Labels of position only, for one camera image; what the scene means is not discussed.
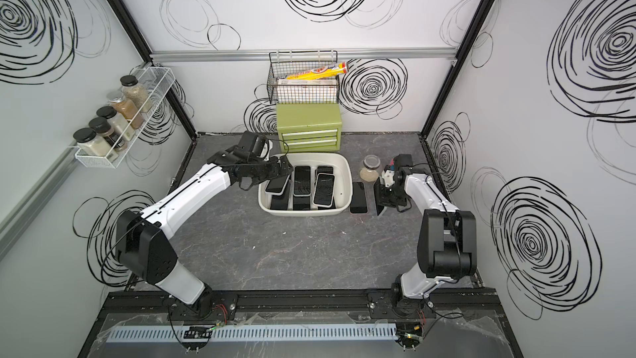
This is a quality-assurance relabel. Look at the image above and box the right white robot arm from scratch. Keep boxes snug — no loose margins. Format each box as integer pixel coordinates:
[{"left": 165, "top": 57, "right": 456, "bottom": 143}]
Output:
[{"left": 374, "top": 154, "right": 477, "bottom": 309}]

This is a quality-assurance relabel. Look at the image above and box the black wire basket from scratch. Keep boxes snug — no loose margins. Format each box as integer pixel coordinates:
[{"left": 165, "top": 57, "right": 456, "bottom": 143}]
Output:
[{"left": 266, "top": 50, "right": 341, "bottom": 104}]

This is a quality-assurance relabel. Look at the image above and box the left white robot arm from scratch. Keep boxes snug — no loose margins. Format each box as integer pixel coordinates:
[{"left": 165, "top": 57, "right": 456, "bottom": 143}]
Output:
[{"left": 114, "top": 132, "right": 293, "bottom": 318}]

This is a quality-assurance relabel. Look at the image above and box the yellow snack package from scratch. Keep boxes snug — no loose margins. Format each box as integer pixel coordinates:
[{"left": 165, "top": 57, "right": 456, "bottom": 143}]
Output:
[{"left": 285, "top": 62, "right": 348, "bottom": 81}]

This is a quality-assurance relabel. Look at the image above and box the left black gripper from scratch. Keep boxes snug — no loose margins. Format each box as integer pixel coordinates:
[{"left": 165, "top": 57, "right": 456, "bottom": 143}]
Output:
[{"left": 248, "top": 154, "right": 295, "bottom": 184}]

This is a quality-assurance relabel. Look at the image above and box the black phone in box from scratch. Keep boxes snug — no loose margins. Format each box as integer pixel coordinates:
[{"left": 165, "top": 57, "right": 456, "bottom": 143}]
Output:
[
  {"left": 292, "top": 197, "right": 311, "bottom": 211},
  {"left": 270, "top": 193, "right": 289, "bottom": 210}
]

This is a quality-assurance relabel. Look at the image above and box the spice jar black lid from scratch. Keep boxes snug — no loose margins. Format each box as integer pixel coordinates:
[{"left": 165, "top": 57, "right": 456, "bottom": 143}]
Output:
[
  {"left": 89, "top": 117, "right": 126, "bottom": 152},
  {"left": 96, "top": 106, "right": 135, "bottom": 142},
  {"left": 73, "top": 128, "right": 112, "bottom": 157},
  {"left": 120, "top": 75, "right": 152, "bottom": 113}
]

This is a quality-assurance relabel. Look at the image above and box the white plastic storage box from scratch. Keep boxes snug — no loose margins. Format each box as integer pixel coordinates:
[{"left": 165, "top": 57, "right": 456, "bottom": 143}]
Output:
[{"left": 258, "top": 152, "right": 353, "bottom": 217}]

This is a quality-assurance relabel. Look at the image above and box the green metal tool chest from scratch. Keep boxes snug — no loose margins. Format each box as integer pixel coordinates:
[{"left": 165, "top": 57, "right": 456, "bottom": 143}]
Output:
[{"left": 276, "top": 104, "right": 343, "bottom": 152}]

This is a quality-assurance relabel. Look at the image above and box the black phone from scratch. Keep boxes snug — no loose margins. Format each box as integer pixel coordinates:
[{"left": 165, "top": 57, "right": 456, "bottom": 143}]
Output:
[
  {"left": 349, "top": 182, "right": 369, "bottom": 215},
  {"left": 292, "top": 197, "right": 311, "bottom": 211},
  {"left": 270, "top": 193, "right": 289, "bottom": 210}
]

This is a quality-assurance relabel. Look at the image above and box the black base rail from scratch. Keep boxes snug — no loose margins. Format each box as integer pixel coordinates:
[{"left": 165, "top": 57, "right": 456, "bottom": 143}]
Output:
[{"left": 99, "top": 288, "right": 504, "bottom": 322}]

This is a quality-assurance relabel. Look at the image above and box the aluminium wall rail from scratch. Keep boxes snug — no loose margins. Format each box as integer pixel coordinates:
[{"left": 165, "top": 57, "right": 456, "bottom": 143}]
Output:
[{"left": 150, "top": 46, "right": 458, "bottom": 63}]

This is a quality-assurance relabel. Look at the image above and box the spice jar silver lid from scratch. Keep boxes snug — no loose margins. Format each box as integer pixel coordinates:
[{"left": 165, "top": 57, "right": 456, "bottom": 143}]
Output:
[{"left": 107, "top": 90, "right": 143, "bottom": 129}]

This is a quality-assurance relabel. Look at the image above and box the glass jar with powder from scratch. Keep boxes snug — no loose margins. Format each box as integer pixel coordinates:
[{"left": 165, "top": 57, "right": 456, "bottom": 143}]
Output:
[{"left": 359, "top": 154, "right": 381, "bottom": 183}]

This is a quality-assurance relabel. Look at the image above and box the white slotted cable duct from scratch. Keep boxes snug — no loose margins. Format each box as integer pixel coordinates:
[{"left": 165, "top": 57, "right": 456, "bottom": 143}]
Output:
[{"left": 106, "top": 323, "right": 398, "bottom": 344}]

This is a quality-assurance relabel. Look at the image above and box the clear wall spice rack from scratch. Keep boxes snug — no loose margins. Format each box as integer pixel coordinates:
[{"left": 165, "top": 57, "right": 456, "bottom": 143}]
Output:
[{"left": 74, "top": 66, "right": 180, "bottom": 177}]

